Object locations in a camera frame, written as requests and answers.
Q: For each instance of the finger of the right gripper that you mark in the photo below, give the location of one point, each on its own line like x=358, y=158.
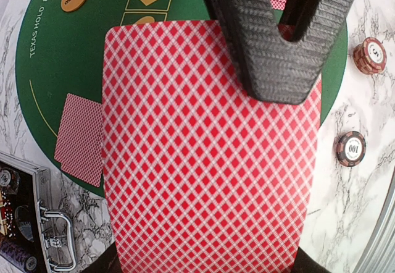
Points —
x=279, y=61

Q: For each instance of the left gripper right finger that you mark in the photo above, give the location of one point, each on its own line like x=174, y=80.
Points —
x=305, y=264

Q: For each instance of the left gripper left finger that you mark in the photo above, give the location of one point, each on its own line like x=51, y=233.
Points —
x=108, y=262

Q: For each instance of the red poker chip stack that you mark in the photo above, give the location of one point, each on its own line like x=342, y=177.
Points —
x=370, y=56

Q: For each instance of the black poker chip stack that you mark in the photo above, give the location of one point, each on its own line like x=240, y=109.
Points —
x=351, y=148

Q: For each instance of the red-backed card deck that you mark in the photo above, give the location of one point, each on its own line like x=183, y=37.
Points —
x=198, y=176

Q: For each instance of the aluminium poker case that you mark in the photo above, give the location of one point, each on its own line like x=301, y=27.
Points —
x=53, y=245

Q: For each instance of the left chip row in case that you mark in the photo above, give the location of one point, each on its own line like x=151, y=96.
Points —
x=18, y=256

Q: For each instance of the chip row in case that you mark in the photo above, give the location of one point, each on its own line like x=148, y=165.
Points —
x=18, y=256
x=9, y=180

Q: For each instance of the black dealer button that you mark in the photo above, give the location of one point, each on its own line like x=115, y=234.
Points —
x=23, y=222

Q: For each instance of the dice in case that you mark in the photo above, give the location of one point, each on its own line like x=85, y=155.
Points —
x=8, y=228

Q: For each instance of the right chip row in case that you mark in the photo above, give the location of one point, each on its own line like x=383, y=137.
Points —
x=9, y=180

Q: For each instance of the round green poker mat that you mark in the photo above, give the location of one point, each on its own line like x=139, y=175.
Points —
x=61, y=53

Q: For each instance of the front aluminium rail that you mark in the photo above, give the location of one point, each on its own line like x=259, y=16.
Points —
x=378, y=255

